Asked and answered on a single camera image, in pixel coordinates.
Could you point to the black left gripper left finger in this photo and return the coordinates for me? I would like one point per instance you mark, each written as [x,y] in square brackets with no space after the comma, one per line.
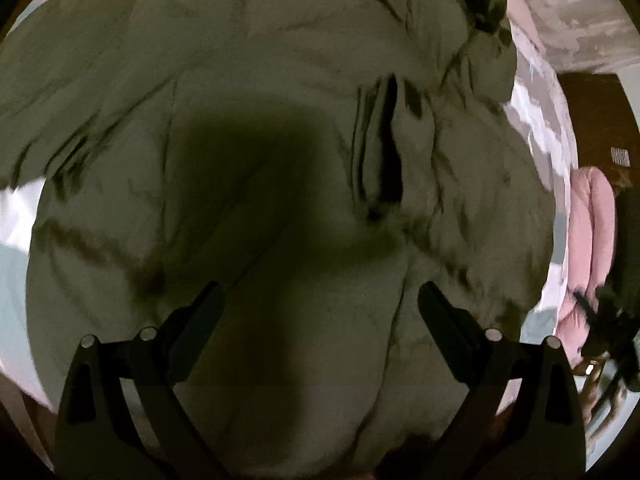
[95,436]

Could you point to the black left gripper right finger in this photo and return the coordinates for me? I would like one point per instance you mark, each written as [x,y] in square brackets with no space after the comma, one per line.
[521,418]

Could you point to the olive green large jacket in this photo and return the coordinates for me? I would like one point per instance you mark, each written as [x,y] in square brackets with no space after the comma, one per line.
[321,160]

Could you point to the dark wooden cabinet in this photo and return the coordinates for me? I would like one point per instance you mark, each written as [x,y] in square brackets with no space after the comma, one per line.
[605,129]

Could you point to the pastel checked bed sheet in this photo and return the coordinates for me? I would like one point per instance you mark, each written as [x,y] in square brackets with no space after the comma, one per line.
[537,109]

